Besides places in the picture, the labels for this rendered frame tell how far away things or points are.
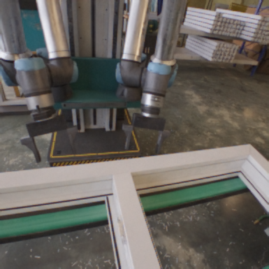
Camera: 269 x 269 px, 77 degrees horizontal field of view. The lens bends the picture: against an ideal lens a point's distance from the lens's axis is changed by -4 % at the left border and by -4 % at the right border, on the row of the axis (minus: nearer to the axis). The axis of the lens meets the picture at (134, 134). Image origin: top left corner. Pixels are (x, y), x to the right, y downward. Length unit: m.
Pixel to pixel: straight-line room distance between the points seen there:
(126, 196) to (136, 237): 0.08
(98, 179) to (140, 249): 0.17
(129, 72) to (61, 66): 0.28
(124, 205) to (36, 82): 0.47
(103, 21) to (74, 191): 1.04
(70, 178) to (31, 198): 0.10
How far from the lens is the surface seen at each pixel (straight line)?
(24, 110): 2.47
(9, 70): 1.05
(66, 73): 0.80
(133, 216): 0.37
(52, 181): 0.42
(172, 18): 0.99
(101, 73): 1.24
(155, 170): 0.45
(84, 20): 1.25
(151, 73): 0.69
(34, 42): 3.97
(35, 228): 0.46
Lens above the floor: 1.26
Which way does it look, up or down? 38 degrees down
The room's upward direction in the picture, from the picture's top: 9 degrees clockwise
